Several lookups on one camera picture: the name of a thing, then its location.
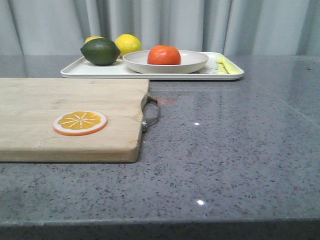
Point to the orange mandarin fruit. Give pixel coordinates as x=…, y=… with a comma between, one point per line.
x=164, y=55

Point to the beige round plate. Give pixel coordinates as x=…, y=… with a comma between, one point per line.
x=191, y=61

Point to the white rectangular tray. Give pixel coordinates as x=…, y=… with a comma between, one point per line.
x=82, y=68

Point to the yellow plastic fork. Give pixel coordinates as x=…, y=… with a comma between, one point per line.
x=221, y=69

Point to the orange slice toy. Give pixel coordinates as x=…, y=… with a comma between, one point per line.
x=80, y=123

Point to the right yellow lemon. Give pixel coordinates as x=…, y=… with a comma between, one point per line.
x=128, y=43

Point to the yellow lemon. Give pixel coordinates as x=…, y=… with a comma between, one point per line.
x=128, y=43
x=92, y=38

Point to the yellow plastic knife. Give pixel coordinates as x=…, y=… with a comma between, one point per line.
x=230, y=67

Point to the green lime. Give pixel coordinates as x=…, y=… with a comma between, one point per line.
x=100, y=51

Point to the left yellow lemon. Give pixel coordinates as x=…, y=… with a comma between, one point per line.
x=92, y=38

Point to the wooden cutting board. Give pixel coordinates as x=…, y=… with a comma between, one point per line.
x=30, y=106

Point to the grey curtain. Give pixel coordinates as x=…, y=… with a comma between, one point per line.
x=231, y=27

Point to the metal cutting board handle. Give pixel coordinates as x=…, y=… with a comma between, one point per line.
x=150, y=113

